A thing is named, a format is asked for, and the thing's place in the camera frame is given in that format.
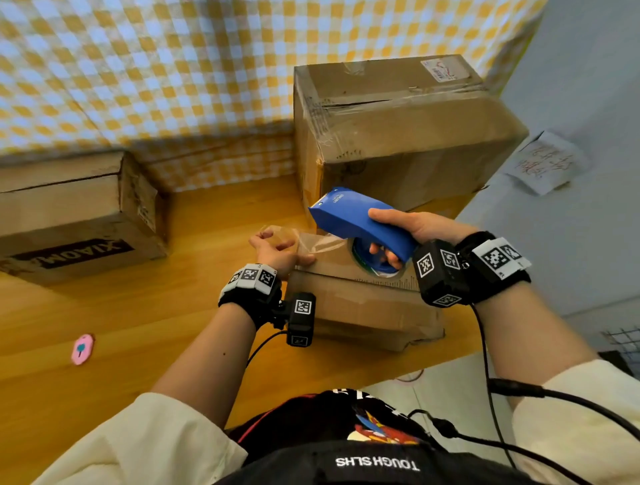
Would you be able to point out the person's right hand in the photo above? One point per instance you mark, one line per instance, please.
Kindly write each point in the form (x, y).
(430, 227)

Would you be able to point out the person's left hand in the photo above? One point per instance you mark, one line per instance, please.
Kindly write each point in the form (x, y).
(277, 255)

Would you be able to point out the blue tape dispenser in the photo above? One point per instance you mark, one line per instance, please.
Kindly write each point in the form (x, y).
(350, 215)

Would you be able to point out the small plain cardboard box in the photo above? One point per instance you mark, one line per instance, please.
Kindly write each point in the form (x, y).
(360, 305)

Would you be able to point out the cardboard box with white label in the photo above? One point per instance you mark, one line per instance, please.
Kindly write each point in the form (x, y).
(400, 125)

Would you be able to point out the cardboard box with black print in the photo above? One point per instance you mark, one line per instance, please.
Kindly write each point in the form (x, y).
(60, 215)

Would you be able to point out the person's right forearm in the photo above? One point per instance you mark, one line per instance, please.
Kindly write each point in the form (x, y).
(530, 340)

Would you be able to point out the person's left forearm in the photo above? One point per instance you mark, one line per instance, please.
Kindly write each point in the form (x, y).
(205, 370)

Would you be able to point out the white paper with red writing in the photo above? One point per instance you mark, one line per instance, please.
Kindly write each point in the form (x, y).
(545, 162)

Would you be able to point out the black printed garment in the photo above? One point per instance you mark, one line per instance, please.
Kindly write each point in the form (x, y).
(325, 424)

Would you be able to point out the yellow white checked cloth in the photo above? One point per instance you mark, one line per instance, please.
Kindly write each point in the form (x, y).
(175, 75)

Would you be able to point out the pink box cutter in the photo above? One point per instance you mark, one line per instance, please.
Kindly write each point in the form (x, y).
(82, 349)

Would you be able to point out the cream long-sleeved top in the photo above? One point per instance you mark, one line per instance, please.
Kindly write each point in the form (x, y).
(150, 444)

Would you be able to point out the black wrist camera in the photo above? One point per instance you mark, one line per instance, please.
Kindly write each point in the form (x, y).
(440, 280)
(301, 325)

